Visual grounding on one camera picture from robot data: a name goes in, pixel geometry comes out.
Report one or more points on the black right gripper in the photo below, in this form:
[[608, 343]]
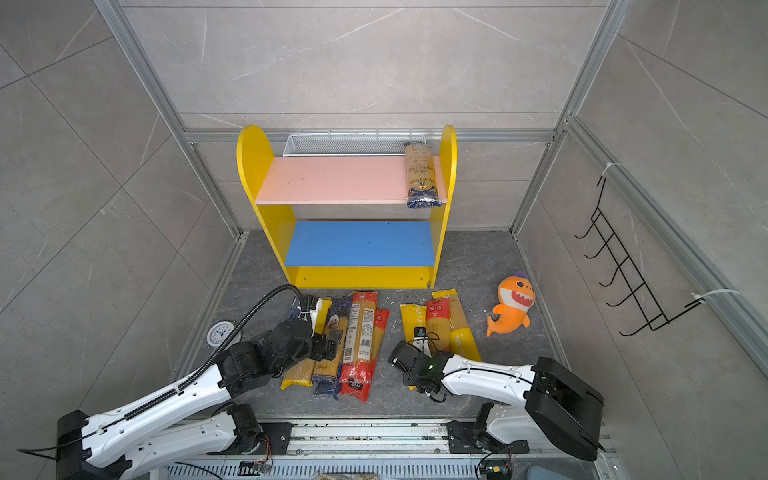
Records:
[[408, 381]]

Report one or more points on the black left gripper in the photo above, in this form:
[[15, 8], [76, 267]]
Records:
[[320, 340]]

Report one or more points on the blue label spaghetti bag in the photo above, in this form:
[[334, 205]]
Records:
[[327, 372]]

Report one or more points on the red spaghetti bag white label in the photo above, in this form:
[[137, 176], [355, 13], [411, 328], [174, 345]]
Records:
[[360, 302]]

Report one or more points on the blue bottom spaghetti bag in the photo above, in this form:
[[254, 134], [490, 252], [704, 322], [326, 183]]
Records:
[[422, 191]]

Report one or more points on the dark blue spaghetti box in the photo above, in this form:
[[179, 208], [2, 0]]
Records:
[[296, 310]]

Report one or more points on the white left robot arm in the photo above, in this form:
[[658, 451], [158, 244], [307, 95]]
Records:
[[196, 414]]

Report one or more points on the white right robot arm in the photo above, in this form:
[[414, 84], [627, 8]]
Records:
[[545, 399]]

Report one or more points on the yellow shelf with coloured boards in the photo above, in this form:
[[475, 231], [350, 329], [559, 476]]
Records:
[[346, 253]]

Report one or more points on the yellow top spaghetti bag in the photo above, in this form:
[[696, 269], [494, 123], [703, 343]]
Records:
[[301, 373]]

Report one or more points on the yellow clear spaghetti bag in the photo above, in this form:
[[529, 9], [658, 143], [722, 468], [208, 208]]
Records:
[[461, 339]]

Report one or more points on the red yellow spaghetti bag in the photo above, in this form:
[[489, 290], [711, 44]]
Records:
[[438, 324]]

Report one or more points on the orange shark plush toy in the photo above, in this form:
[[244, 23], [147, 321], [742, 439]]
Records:
[[515, 297]]

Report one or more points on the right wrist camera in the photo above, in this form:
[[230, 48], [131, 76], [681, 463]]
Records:
[[421, 340]]

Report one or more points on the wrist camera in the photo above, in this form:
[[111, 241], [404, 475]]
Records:
[[308, 306], [421, 340]]

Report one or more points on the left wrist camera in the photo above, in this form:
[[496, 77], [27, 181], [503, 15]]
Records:
[[308, 306]]

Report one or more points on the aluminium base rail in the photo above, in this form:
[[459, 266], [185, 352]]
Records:
[[393, 449]]

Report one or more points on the white wire mesh basket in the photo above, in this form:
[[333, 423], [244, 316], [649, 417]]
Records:
[[348, 145]]

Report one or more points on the black wire hook rack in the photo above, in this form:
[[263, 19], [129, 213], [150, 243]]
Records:
[[627, 273]]

